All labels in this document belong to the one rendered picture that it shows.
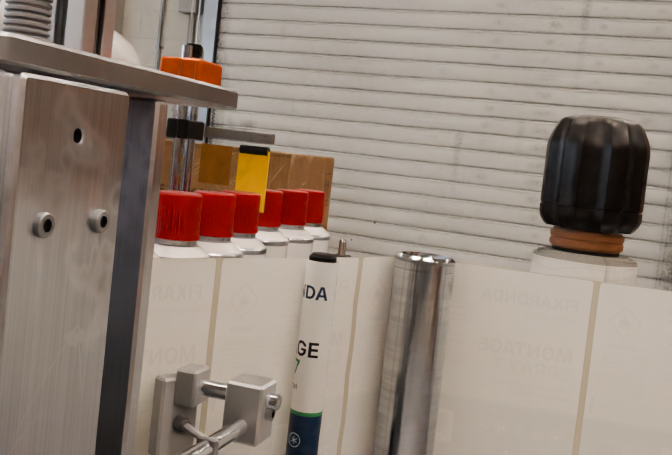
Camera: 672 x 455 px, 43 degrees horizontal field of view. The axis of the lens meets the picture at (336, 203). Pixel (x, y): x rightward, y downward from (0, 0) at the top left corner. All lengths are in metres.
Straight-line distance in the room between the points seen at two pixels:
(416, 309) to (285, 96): 5.06
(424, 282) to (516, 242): 4.57
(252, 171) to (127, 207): 0.49
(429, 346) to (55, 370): 0.32
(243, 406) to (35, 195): 0.21
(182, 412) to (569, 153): 0.39
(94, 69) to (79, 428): 0.10
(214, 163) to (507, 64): 3.92
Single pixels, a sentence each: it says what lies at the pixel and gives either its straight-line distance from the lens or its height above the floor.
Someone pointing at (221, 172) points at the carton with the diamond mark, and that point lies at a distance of 1.33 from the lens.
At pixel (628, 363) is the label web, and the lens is 0.57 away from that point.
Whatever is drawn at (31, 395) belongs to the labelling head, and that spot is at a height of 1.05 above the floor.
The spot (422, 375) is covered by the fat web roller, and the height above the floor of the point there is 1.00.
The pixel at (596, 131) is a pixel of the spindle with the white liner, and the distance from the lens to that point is 0.71.
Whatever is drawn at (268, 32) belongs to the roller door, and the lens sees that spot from 5.68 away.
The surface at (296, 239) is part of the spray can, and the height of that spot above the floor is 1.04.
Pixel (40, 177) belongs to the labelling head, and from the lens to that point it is 0.24.
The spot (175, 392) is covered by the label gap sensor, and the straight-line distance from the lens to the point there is 0.44.
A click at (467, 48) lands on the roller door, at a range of 5.20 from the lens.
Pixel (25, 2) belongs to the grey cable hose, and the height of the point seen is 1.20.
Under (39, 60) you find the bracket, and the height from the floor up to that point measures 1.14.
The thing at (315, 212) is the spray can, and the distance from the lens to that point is 0.88.
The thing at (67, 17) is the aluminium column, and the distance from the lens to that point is 0.75.
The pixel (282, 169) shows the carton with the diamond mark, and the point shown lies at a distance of 1.30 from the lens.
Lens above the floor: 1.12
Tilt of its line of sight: 3 degrees down
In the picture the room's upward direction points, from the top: 6 degrees clockwise
